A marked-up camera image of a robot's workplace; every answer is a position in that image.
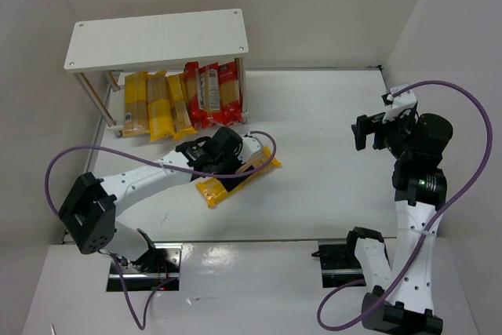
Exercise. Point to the yellow spaghetti bag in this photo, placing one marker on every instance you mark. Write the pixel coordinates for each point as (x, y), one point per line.
(136, 113)
(158, 106)
(214, 191)
(181, 120)

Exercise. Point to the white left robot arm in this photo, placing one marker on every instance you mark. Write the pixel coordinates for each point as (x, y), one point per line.
(92, 206)

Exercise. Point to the red spaghetti bag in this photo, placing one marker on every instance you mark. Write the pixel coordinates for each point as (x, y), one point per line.
(197, 115)
(229, 93)
(209, 96)

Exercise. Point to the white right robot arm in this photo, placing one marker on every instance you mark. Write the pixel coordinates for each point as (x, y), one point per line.
(399, 299)

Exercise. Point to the red spaghetti bag left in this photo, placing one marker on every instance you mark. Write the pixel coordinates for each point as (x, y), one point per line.
(197, 115)

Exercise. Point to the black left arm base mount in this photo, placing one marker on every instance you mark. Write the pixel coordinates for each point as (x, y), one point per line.
(164, 270)

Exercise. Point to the red spaghetti bag rightmost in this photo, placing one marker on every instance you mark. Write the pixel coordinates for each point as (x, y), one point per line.
(229, 93)

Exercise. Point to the white two-tier shelf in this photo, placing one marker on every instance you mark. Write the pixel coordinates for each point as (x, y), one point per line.
(151, 43)

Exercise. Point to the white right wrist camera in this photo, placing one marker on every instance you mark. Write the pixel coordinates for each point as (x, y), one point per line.
(398, 106)

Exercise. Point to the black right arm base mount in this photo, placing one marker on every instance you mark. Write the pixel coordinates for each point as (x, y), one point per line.
(338, 266)

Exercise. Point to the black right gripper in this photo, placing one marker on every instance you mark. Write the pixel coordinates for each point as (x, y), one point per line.
(363, 131)

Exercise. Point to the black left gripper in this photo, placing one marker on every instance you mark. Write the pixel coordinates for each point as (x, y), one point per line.
(238, 176)

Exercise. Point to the red spaghetti bag middle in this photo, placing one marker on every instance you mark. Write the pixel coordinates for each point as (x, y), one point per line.
(209, 96)

